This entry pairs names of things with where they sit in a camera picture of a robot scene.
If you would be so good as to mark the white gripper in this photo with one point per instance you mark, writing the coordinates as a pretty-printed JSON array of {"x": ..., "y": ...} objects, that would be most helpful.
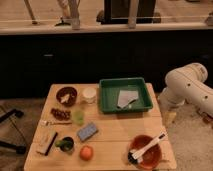
[{"x": 168, "y": 116}]

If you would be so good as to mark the grey towel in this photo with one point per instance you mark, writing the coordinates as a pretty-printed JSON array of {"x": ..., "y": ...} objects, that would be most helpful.
[{"x": 126, "y": 97}]

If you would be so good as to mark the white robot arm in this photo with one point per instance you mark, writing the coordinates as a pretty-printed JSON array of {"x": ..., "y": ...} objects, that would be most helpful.
[{"x": 186, "y": 84}]

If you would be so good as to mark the orange bowl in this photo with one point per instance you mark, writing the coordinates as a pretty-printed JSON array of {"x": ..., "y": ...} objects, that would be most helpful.
[{"x": 151, "y": 159}]

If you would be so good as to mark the green plastic tray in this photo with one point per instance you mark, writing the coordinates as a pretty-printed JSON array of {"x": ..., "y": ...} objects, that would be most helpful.
[{"x": 112, "y": 90}]

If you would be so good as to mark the white cup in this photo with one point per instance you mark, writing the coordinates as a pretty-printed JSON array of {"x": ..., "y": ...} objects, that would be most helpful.
[{"x": 89, "y": 95}]

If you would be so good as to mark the blue sponge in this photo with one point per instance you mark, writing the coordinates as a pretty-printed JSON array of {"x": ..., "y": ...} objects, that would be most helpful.
[{"x": 86, "y": 132}]

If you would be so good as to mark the orange fruit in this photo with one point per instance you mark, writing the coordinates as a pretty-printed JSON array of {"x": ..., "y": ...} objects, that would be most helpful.
[{"x": 86, "y": 153}]

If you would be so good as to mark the green translucent cup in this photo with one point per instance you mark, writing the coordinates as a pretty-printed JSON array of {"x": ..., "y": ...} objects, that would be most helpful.
[{"x": 78, "y": 117}]

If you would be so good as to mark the wooden table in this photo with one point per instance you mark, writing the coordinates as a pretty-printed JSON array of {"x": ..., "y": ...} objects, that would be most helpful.
[{"x": 110, "y": 143}]

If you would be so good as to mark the dark red bowl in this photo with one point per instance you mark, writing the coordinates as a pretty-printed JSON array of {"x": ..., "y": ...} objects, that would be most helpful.
[{"x": 67, "y": 96}]

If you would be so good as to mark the brown grape bunch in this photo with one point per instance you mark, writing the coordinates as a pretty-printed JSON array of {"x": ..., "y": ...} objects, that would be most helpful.
[{"x": 60, "y": 114}]

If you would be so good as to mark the metal fork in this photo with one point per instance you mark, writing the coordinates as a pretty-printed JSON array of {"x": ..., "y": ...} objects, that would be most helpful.
[{"x": 49, "y": 123}]

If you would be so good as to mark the white black eraser brush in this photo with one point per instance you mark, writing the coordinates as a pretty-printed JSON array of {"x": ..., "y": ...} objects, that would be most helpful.
[{"x": 46, "y": 142}]

